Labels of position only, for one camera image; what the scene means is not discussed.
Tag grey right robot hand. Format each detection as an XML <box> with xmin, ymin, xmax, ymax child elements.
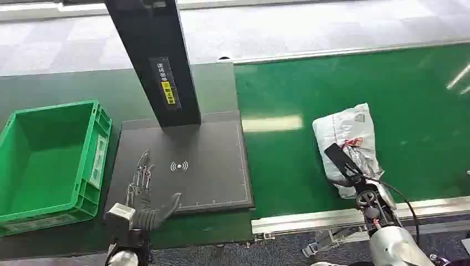
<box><xmin>324</xmin><ymin>142</ymin><xmax>397</xmax><ymax>211</ymax></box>

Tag green conveyor belt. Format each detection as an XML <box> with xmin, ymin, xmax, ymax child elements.
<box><xmin>234</xmin><ymin>42</ymin><xmax>470</xmax><ymax>219</ymax></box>

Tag white label on crate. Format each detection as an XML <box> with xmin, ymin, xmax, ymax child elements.
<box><xmin>89</xmin><ymin>134</ymin><xmax>108</xmax><ymax>189</ymax></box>

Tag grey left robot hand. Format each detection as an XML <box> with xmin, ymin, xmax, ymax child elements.
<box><xmin>125</xmin><ymin>148</ymin><xmax>183</xmax><ymax>232</ymax></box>

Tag green plastic crate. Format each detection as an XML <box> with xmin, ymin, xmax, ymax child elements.
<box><xmin>0</xmin><ymin>100</ymin><xmax>113</xmax><ymax>237</ymax></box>

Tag black yellow label on post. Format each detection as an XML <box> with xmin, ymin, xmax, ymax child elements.
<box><xmin>149</xmin><ymin>56</ymin><xmax>182</xmax><ymax>112</ymax></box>

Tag aluminium conveyor side rail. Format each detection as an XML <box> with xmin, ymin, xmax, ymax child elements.
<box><xmin>218</xmin><ymin>39</ymin><xmax>470</xmax><ymax>65</ymax></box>
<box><xmin>251</xmin><ymin>195</ymin><xmax>470</xmax><ymax>236</ymax></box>

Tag small metal rail clamp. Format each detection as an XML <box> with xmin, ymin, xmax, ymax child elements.
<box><xmin>247</xmin><ymin>232</ymin><xmax>276</xmax><ymax>248</ymax></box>

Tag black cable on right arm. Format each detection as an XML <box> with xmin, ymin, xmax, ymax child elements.
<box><xmin>365</xmin><ymin>177</ymin><xmax>421</xmax><ymax>247</ymax></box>

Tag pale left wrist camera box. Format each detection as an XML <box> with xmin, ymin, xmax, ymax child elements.
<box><xmin>105</xmin><ymin>202</ymin><xmax>136</xmax><ymax>231</ymax></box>

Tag black scanner base plate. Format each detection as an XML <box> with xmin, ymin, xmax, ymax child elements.
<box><xmin>105</xmin><ymin>111</ymin><xmax>255</xmax><ymax>215</ymax></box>

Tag white plastic parcel bag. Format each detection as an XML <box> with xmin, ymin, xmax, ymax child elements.
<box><xmin>312</xmin><ymin>103</ymin><xmax>385</xmax><ymax>200</ymax></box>

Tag metal conveyor support bracket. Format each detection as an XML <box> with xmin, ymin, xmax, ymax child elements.
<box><xmin>302</xmin><ymin>226</ymin><xmax>370</xmax><ymax>258</ymax></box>

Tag black scanner post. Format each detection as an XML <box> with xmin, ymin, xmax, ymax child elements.
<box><xmin>104</xmin><ymin>0</ymin><xmax>202</xmax><ymax>128</ymax></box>

